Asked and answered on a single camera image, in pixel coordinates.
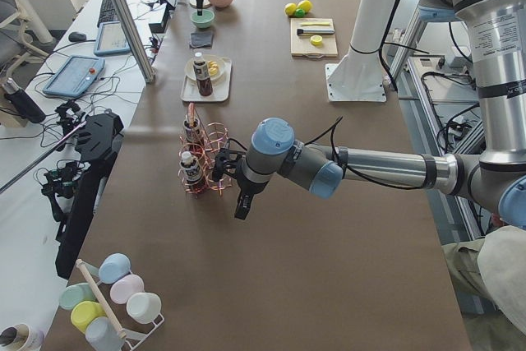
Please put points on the bamboo cutting board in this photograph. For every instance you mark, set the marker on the bamboo cutting board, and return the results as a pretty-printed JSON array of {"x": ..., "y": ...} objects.
[{"x": 301, "y": 46}]

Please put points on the steel muddler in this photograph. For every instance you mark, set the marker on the steel muddler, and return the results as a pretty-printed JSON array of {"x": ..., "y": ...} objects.
[{"x": 311, "y": 31}]

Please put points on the yellow lemon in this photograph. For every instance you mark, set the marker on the yellow lemon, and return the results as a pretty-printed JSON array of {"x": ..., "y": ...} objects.
[
  {"x": 305, "y": 5},
  {"x": 290, "y": 9}
]

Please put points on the aluminium frame post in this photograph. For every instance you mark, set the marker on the aluminium frame post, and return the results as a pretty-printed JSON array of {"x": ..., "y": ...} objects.
[{"x": 134, "y": 40}]

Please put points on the blue teach pendant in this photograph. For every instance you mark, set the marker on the blue teach pendant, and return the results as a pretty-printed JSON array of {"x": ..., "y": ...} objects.
[
  {"x": 111, "y": 40},
  {"x": 74, "y": 77}
]

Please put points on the green lime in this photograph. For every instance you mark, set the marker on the green lime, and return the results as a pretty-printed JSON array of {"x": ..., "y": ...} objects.
[{"x": 299, "y": 13}]

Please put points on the braided ring pastry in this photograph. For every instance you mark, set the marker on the braided ring pastry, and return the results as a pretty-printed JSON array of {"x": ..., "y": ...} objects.
[{"x": 213, "y": 68}]

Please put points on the person in beige clothes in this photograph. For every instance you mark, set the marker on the person in beige clothes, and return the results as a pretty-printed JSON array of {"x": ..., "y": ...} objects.
[{"x": 492, "y": 268}]

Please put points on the copper wire bottle rack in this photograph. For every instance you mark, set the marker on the copper wire bottle rack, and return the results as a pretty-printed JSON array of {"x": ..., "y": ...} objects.
[{"x": 215, "y": 137}]

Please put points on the green ceramic bowl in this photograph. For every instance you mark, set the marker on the green ceramic bowl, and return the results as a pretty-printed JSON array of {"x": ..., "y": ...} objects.
[{"x": 202, "y": 19}]

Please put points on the black keyboard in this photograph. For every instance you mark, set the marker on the black keyboard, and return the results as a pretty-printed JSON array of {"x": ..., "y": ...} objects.
[{"x": 107, "y": 12}]

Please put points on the middle tea bottle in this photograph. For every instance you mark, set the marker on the middle tea bottle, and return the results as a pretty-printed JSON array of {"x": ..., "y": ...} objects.
[{"x": 192, "y": 173}]

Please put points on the grey folded cloth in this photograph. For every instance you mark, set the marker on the grey folded cloth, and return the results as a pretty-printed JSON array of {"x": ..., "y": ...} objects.
[{"x": 201, "y": 39}]

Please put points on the yellow plastic knife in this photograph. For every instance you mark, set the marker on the yellow plastic knife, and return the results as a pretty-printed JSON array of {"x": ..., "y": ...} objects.
[{"x": 315, "y": 23}]

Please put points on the white plate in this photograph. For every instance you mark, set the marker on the white plate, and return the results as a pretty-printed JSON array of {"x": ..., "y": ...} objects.
[{"x": 189, "y": 69}]

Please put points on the black water bottle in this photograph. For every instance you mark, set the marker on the black water bottle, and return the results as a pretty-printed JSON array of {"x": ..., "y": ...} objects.
[{"x": 23, "y": 104}]

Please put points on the black computer mouse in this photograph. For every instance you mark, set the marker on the black computer mouse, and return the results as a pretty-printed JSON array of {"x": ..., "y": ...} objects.
[{"x": 77, "y": 37}]

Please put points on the black camera stand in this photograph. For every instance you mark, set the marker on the black camera stand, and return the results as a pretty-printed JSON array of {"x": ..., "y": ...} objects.
[{"x": 98, "y": 142}]

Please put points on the pastel cup rack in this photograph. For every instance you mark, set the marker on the pastel cup rack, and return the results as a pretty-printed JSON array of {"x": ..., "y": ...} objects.
[{"x": 110, "y": 306}]

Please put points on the upper yellow lemon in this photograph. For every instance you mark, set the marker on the upper yellow lemon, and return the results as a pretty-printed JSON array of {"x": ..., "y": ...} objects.
[{"x": 305, "y": 5}]

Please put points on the lower yellow lemon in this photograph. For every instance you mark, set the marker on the lower yellow lemon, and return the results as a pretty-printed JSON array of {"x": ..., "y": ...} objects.
[{"x": 290, "y": 9}]

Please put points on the tea bottle white cap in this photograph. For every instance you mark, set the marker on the tea bottle white cap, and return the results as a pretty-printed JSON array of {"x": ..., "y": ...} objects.
[{"x": 203, "y": 81}]

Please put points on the half lemon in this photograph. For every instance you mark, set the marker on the half lemon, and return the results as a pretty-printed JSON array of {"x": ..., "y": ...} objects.
[{"x": 316, "y": 40}]

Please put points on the outer tea bottle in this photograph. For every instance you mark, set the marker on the outer tea bottle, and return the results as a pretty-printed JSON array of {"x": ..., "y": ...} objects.
[{"x": 193, "y": 134}]

